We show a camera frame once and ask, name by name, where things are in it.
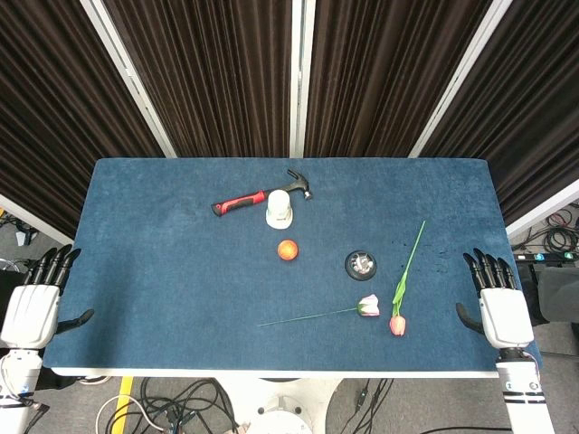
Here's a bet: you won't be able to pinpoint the pink rose with stem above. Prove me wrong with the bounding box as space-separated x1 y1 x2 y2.
257 294 381 327

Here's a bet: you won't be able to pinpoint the gray trouser leg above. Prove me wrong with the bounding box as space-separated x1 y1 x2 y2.
531 266 579 330

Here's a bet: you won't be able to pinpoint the black power strip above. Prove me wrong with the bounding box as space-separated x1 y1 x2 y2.
513 251 579 264

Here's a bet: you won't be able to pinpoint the white floor cable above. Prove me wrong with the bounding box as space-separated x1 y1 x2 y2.
95 393 169 431

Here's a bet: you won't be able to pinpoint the black coiled cables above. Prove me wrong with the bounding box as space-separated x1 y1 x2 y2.
510 203 579 254

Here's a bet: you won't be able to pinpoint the white partition rail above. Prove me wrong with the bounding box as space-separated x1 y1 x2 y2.
505 178 579 239
0 193 76 249

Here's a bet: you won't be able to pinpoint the black floor cable bundle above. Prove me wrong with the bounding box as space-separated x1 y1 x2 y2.
138 377 243 434

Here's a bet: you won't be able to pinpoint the red black claw hammer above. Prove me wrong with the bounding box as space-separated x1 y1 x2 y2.
210 168 315 218

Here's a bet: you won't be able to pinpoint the blue felt table cover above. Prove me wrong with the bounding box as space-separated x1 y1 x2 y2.
42 157 543 374

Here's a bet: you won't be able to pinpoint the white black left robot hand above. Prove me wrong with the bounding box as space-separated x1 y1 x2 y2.
0 246 95 350

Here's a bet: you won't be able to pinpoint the yellow floor tape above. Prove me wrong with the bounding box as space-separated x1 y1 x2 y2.
115 376 136 434

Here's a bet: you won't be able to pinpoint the black cable with switch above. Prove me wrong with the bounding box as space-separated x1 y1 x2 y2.
351 378 395 413

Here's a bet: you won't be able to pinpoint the red artificial tulip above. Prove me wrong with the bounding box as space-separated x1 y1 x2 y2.
389 220 427 337

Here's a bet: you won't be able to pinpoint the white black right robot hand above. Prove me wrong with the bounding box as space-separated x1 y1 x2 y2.
455 247 536 349

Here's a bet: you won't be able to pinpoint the orange ball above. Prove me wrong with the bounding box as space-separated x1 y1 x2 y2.
277 239 300 262

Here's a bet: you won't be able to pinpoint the white plastic cup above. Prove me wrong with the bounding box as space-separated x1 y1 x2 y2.
264 190 295 229

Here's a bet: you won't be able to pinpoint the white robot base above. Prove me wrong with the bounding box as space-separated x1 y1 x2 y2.
256 377 341 434

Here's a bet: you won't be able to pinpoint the dark brown curtain panel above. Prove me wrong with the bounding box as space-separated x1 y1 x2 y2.
0 0 167 239
101 0 295 158
420 0 579 227
302 0 494 158

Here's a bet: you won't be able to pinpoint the white partition post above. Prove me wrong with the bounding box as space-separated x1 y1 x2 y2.
409 0 515 158
80 0 177 158
289 0 317 158

